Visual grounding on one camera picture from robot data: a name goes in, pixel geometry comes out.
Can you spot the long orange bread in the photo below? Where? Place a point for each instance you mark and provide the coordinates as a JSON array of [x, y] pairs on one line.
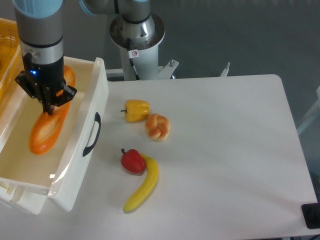
[[46, 130]]

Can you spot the black drawer handle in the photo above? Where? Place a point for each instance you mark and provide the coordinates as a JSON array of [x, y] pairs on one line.
[[94, 135]]

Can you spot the white table clamp post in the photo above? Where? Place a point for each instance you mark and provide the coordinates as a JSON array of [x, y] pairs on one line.
[[225, 71]]

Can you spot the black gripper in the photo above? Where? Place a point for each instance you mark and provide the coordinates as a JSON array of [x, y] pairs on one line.
[[46, 83]]

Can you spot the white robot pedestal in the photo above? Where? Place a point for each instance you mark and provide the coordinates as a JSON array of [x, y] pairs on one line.
[[138, 45]]

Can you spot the white drawer cabinet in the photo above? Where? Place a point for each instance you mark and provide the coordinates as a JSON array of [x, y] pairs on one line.
[[13, 195]]

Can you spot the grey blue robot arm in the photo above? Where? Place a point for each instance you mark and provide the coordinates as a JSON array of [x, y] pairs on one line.
[[40, 32]]

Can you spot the yellow bell pepper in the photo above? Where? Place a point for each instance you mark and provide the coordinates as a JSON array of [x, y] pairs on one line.
[[136, 110]]

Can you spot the black device at edge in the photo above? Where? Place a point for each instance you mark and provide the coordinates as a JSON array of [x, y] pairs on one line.
[[311, 214]]

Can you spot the braided round bread roll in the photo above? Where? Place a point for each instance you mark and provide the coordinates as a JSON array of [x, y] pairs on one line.
[[157, 127]]

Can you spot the yellow plastic basket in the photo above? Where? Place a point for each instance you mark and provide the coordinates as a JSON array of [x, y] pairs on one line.
[[9, 53]]

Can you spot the yellow banana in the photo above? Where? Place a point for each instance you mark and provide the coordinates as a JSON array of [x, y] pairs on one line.
[[146, 188]]

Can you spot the red bell pepper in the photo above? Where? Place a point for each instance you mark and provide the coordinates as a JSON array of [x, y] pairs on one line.
[[132, 161]]

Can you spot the upper white drawer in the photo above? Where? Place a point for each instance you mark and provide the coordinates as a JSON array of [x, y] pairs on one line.
[[59, 173]]

